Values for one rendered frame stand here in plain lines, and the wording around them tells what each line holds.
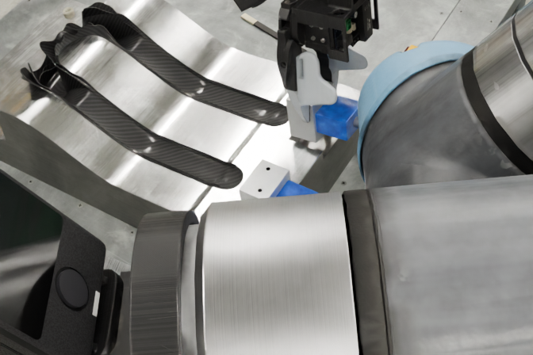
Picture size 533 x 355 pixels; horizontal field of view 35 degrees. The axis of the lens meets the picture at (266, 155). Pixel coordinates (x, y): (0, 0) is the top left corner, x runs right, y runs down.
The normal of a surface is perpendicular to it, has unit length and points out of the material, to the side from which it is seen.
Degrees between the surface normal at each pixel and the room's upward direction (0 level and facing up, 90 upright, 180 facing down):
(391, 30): 0
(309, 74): 72
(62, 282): 60
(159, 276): 3
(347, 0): 82
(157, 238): 17
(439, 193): 30
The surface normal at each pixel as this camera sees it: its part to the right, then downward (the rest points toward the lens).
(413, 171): -0.56, -0.50
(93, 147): 0.29, -0.41
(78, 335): 0.81, -0.41
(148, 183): -0.14, -0.65
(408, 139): -0.76, -0.26
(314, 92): -0.56, 0.44
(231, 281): -0.09, -0.48
